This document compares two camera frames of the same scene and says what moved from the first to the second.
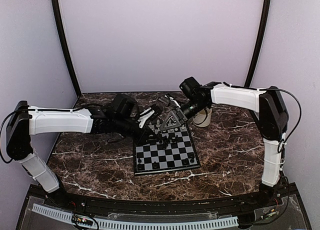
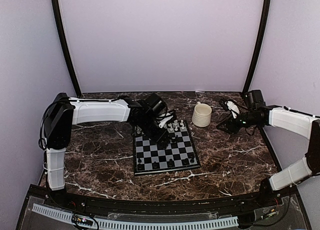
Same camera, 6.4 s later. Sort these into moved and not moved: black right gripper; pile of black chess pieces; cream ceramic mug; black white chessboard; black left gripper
Moved: black left gripper; black right gripper
Not moved: black white chessboard; cream ceramic mug; pile of black chess pieces
